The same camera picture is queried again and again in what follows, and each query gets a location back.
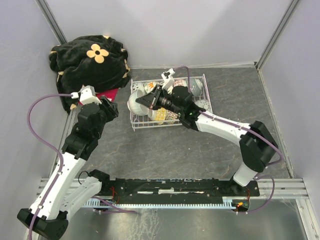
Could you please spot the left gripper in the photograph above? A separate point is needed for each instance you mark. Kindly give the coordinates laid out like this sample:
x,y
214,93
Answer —
x,y
111,107

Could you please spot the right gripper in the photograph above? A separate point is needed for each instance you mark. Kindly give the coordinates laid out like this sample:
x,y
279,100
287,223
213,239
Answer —
x,y
151,100

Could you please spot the plain white bowl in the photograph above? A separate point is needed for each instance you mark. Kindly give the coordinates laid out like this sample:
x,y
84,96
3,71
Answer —
x,y
134,106

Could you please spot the yellow teal sun bowl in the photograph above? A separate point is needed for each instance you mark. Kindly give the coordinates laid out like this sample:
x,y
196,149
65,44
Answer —
x,y
158,116

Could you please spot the white wire dish rack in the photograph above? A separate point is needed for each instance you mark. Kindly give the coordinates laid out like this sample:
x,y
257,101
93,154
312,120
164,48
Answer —
x,y
143,122

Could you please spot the red patterned bowl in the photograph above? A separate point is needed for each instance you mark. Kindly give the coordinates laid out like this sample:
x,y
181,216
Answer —
x,y
138,86

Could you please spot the brown scale patterned bowl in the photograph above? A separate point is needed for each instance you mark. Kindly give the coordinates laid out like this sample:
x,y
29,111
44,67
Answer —
x,y
171,118

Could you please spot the grey geometric patterned bowl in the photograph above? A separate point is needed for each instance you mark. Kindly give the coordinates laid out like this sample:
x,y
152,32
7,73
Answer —
x,y
195,86

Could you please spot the multicolour bowl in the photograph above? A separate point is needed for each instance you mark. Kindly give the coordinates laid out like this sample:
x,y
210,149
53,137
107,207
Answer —
x,y
204,104

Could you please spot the blue triangle patterned bowl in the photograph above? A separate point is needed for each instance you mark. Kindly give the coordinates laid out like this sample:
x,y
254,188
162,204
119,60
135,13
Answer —
x,y
180,82

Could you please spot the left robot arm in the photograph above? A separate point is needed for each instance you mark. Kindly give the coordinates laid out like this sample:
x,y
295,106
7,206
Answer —
x,y
50,213

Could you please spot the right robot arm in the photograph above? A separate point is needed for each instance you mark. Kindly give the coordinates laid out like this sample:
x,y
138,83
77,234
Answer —
x,y
257,146

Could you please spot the red cloth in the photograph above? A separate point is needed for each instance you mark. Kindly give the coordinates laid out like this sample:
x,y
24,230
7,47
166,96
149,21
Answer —
x,y
110,94

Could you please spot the black floral fleece blanket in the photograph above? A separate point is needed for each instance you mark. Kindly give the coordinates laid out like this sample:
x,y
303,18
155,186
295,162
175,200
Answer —
x,y
99,61

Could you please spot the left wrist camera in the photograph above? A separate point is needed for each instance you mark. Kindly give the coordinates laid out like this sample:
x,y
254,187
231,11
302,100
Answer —
x,y
86,95

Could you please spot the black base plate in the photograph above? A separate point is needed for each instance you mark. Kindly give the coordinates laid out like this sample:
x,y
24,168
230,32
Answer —
x,y
166,192

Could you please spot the aluminium frame rail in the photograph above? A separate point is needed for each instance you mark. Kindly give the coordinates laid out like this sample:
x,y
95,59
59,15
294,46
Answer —
x,y
269,188

